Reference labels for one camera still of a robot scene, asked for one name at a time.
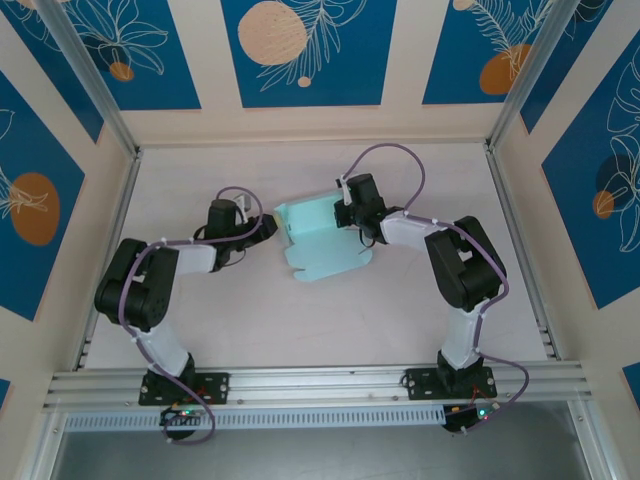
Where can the blue floral wall panel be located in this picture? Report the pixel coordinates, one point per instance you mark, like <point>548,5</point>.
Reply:
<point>165,55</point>
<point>465,50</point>
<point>590,50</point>
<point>50,75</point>
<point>575,225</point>
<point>35,200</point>

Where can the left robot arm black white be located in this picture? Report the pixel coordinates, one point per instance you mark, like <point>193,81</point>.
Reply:
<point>135,290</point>

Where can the aluminium side rail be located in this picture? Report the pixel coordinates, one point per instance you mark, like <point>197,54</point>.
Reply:
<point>522,260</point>
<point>107,240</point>

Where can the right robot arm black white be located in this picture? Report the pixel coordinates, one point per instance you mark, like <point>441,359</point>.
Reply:
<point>460,270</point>

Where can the blue wall panel beige circle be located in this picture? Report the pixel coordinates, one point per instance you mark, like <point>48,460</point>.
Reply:
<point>320,60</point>

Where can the light blue paper box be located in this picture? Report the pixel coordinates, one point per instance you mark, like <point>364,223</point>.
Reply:
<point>320,255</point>

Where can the aluminium rail beam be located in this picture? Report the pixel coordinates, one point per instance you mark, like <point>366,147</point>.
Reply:
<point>320,385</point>

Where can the aluminium frame post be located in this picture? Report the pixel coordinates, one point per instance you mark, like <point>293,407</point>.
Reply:
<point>85,70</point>
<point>540,72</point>

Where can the black base plate right arm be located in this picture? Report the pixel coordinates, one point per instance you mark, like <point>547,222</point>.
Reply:
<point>422,382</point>

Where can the black base plate left arm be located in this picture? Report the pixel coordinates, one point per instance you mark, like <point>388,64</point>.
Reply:
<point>212,387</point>

